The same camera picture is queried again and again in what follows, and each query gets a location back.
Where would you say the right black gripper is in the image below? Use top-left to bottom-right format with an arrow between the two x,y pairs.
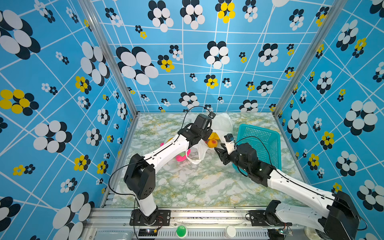
215,142 -> 251,175

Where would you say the white translucent plastic bag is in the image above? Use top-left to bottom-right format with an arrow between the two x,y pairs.
187,113 -> 233,165

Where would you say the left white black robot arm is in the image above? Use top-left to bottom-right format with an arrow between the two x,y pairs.
124,112 -> 216,224

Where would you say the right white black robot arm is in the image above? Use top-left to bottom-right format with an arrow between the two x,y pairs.
215,142 -> 360,240

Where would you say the yellow lemon fruit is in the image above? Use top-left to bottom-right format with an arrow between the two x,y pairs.
209,132 -> 220,142

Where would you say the yellow orange round fruit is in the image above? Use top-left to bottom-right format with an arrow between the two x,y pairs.
207,139 -> 218,148

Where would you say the pink panda plush toy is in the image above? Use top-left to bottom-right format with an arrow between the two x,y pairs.
160,138 -> 191,162

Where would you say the teal plastic basket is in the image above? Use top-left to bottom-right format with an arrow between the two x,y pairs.
237,124 -> 282,170

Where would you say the white round button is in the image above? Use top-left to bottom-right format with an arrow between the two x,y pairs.
224,226 -> 237,238

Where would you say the green push button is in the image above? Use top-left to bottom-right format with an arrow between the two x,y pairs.
176,226 -> 188,239

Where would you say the small circuit board right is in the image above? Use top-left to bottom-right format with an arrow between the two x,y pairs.
268,229 -> 293,240

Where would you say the small circuit board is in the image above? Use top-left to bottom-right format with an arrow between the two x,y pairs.
268,229 -> 293,240
138,229 -> 159,237

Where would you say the small circuit board left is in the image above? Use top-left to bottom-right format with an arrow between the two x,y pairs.
138,229 -> 159,237

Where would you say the tape roll in cup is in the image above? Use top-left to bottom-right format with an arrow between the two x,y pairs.
304,227 -> 326,240

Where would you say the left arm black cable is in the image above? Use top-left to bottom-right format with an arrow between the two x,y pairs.
107,105 -> 211,198

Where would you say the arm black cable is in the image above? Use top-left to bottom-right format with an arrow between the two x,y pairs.
233,135 -> 368,232
107,105 -> 211,198

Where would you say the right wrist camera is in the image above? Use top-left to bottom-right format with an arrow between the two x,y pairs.
224,133 -> 236,155

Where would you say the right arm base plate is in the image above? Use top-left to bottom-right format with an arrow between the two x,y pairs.
245,210 -> 292,228

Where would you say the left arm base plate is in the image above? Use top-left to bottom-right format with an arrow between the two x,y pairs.
130,209 -> 171,227

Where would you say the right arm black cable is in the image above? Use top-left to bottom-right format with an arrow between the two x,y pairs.
233,135 -> 368,232

